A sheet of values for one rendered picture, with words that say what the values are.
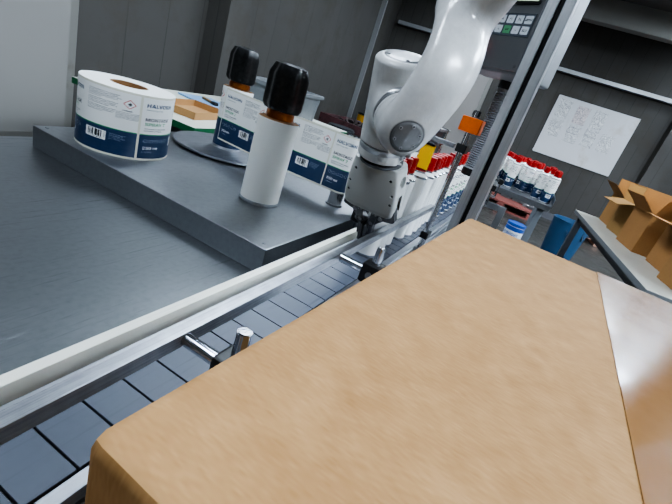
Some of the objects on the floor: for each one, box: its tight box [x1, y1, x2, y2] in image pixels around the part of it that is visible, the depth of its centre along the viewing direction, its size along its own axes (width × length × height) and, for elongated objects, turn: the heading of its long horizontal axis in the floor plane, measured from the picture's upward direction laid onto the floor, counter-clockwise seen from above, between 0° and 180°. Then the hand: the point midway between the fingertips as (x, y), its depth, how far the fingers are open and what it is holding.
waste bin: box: [540, 214, 589, 261], centre depth 495 cm, size 49×44×57 cm
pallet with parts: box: [488, 192, 534, 221], centre depth 753 cm, size 124×86×36 cm
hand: (365, 228), depth 80 cm, fingers closed, pressing on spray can
